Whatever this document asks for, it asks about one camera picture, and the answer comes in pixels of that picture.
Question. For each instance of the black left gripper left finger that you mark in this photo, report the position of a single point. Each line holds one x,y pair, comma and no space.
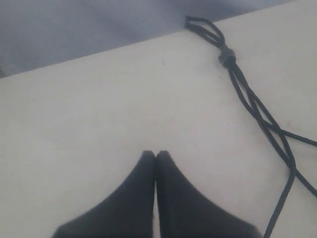
126,213

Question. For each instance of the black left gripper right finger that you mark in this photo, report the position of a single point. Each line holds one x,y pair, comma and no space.
186,213

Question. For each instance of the clear tape on knot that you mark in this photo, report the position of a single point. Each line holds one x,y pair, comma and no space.
227,57

